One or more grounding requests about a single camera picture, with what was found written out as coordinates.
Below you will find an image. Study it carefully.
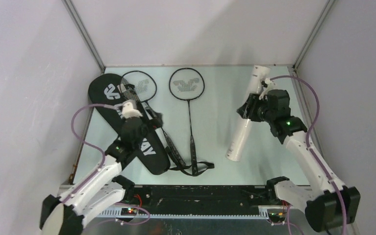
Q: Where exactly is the badminton racket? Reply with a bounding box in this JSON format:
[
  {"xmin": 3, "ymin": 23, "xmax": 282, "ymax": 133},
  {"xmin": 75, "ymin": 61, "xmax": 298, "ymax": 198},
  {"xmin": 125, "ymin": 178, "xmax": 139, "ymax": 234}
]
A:
[
  {"xmin": 120, "ymin": 70, "xmax": 191, "ymax": 171},
  {"xmin": 169, "ymin": 68, "xmax": 205, "ymax": 176}
]

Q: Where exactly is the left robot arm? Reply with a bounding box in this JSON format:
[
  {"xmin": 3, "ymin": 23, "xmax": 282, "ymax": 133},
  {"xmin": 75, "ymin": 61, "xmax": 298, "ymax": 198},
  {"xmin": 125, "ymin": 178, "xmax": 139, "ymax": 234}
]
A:
[{"xmin": 39, "ymin": 110, "xmax": 162, "ymax": 235}]

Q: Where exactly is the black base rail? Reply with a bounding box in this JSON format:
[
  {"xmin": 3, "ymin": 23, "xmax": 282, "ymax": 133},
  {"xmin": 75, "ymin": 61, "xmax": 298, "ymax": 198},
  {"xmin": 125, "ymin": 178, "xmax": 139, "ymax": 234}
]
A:
[{"xmin": 114, "ymin": 185, "xmax": 287, "ymax": 219}]

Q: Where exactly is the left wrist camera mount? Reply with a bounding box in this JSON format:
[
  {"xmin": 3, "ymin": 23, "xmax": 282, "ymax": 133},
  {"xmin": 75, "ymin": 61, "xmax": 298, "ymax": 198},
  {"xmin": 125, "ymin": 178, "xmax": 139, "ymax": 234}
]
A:
[{"xmin": 122, "ymin": 99, "xmax": 143, "ymax": 119}]

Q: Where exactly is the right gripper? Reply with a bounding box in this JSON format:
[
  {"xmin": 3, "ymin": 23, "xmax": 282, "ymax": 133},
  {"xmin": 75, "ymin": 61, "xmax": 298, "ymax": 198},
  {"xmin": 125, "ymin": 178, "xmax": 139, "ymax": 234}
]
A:
[{"xmin": 237, "ymin": 93, "xmax": 275, "ymax": 124}]

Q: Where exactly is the black racket bag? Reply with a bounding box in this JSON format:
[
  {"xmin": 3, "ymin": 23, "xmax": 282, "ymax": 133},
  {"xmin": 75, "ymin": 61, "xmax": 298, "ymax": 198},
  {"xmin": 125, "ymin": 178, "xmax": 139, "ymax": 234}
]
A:
[{"xmin": 88, "ymin": 73, "xmax": 171, "ymax": 175}]

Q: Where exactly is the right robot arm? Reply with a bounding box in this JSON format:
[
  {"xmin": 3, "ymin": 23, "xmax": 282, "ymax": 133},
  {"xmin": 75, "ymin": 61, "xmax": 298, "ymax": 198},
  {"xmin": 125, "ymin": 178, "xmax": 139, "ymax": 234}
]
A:
[{"xmin": 237, "ymin": 89, "xmax": 361, "ymax": 232}]

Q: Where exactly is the white shuttlecock tube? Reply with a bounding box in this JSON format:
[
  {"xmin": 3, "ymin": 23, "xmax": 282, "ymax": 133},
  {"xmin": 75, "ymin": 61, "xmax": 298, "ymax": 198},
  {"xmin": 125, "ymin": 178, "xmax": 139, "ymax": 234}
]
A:
[{"xmin": 226, "ymin": 65, "xmax": 271, "ymax": 162}]

